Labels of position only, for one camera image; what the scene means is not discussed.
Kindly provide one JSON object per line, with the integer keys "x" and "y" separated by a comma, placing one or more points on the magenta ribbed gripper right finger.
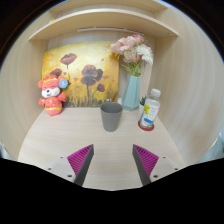
{"x": 150, "y": 166}

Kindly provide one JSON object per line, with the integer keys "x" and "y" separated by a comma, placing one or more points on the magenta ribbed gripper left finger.
{"x": 74, "y": 167}

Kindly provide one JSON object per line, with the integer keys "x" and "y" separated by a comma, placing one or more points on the clear plastic water bottle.
{"x": 151, "y": 108}

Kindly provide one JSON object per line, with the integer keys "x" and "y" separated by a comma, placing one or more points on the red round coaster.
{"x": 145, "y": 128}

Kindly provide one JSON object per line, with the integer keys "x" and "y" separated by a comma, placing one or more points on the small potted plant left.
{"x": 141, "y": 104}

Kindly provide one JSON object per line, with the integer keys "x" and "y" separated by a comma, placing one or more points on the grey plastic cup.
{"x": 111, "y": 113}

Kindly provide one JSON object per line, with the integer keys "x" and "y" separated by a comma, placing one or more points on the red plush toy figure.
{"x": 52, "y": 96}

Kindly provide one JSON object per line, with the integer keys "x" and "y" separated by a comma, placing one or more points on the teal ceramic vase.
{"x": 131, "y": 94}

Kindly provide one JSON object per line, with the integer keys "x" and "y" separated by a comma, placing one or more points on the yellow poppy flower painting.
{"x": 91, "y": 69}

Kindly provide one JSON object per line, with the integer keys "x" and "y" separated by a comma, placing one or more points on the pink white flower bouquet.
{"x": 134, "y": 53}

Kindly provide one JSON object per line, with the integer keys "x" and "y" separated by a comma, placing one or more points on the white under-shelf light bar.
{"x": 88, "y": 29}

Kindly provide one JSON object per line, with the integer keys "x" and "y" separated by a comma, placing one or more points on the wooden lower shelf board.
{"x": 104, "y": 18}

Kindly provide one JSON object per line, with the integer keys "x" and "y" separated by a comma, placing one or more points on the wooden shelf board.
{"x": 104, "y": 18}
{"x": 148, "y": 5}

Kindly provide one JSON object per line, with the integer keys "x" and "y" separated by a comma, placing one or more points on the wooden upper shelf board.
{"x": 148, "y": 5}

